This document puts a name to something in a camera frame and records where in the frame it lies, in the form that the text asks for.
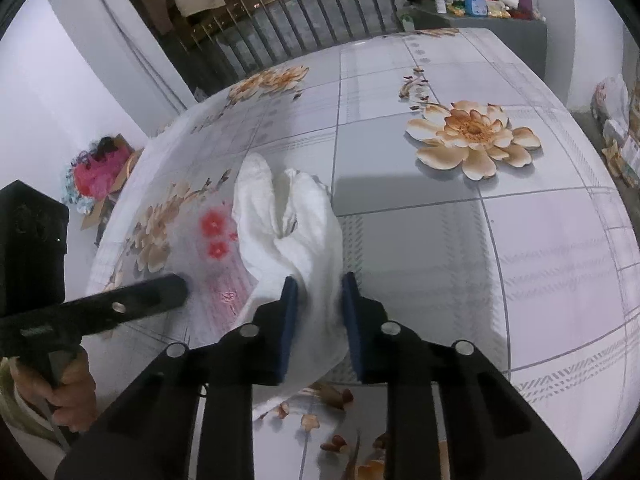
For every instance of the small white bottle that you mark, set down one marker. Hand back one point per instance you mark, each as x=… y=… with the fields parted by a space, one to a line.
x=440 y=1

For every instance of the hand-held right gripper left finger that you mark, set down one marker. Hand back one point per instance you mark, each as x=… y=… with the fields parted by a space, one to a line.
x=287 y=330

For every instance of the small colourful snack packets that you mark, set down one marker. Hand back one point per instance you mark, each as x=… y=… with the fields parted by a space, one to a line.
x=497 y=10

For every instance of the metal balcony railing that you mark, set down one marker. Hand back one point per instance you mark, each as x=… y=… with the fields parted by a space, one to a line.
x=300 y=15

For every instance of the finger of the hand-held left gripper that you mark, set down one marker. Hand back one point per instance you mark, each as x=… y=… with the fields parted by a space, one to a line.
x=145 y=297

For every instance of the pile of paper packets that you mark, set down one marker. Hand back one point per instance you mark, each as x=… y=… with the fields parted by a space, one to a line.
x=625 y=152

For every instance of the white cloth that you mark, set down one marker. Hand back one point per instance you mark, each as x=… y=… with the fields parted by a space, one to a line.
x=300 y=240

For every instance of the person's left hand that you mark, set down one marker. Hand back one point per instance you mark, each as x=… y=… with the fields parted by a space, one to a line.
x=75 y=390

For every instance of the brown cardboard box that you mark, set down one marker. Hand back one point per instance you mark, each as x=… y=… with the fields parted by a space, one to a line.
x=100 y=212

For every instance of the clear red-flowered plastic bag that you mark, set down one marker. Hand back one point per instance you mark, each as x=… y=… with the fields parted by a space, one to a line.
x=215 y=260

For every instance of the white plastic bag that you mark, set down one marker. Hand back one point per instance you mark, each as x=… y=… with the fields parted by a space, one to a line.
x=612 y=95

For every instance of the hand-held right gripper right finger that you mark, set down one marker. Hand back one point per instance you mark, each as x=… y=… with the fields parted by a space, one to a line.
x=352 y=330

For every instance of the grey cabinet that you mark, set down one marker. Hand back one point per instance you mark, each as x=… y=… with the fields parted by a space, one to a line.
x=515 y=40

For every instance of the pink bag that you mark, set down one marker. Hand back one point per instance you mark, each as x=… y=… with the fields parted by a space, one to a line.
x=100 y=170

